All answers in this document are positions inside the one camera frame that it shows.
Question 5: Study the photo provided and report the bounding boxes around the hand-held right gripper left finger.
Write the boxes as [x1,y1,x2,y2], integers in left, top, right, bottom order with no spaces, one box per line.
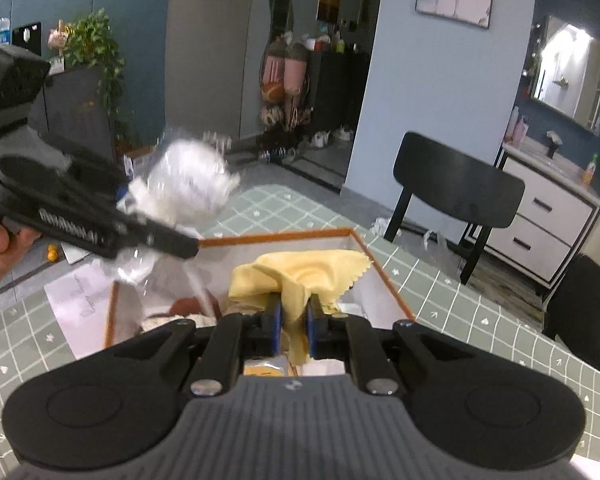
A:
[115,297,284,397]

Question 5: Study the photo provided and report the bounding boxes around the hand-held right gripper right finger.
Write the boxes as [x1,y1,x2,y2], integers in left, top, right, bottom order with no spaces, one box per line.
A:
[306,294,473,397]

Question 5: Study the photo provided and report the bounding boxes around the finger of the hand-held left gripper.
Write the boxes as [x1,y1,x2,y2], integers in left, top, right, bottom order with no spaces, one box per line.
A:
[110,209,201,260]
[30,129,130,206]

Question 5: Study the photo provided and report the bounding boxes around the yellow cleaning cloth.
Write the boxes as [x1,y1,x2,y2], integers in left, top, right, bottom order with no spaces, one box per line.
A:
[228,248,372,366]

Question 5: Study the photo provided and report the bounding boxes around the white item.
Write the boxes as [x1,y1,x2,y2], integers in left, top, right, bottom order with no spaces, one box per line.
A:
[114,130,242,286]

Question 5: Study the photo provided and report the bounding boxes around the orange storage box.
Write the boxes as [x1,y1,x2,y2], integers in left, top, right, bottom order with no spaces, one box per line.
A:
[104,228,417,353]

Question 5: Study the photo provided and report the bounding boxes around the yellow bread snack packet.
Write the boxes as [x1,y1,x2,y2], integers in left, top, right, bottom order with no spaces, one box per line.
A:
[242,357,288,377]

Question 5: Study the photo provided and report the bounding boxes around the black square panel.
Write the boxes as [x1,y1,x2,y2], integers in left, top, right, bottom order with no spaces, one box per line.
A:
[12,21,42,53]

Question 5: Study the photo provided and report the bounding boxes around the dark sideboard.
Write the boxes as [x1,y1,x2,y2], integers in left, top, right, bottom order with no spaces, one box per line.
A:
[27,64,117,163]

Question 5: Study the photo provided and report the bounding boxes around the brown sponge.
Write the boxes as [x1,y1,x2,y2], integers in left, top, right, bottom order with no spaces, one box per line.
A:
[171,296,203,317]

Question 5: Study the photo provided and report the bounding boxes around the white plush cloth grey trim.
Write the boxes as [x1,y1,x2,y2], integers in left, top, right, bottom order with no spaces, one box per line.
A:
[139,312,218,335]

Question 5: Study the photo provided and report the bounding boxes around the potted green plant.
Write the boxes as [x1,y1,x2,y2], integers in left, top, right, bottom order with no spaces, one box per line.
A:
[61,8,133,153]

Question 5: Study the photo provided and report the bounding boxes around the hanging pink storage bags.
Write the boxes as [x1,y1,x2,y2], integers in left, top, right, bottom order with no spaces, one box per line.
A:
[257,32,315,133]

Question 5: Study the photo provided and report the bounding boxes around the black chair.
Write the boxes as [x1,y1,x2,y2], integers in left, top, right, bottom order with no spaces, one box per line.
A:
[383,131,526,286]
[541,253,600,370]

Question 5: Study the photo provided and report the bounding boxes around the black tall cabinet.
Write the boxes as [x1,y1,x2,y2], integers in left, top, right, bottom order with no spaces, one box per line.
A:
[307,50,372,142]

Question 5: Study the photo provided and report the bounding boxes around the white sink cabinet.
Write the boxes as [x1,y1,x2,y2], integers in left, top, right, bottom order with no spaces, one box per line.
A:
[472,140,600,292]

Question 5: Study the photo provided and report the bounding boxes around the black faucet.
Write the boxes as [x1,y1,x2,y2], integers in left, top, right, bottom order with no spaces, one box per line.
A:
[545,130,567,159]

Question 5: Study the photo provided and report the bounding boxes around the orange bottle green cap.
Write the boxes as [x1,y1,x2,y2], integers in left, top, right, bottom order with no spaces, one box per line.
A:
[581,152,600,187]

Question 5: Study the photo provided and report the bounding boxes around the curved wall mirror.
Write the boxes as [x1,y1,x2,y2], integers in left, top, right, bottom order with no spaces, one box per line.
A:
[268,0,299,43]

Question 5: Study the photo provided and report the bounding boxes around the dark orange wall picture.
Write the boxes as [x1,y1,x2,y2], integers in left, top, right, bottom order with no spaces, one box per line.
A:
[315,0,342,24]

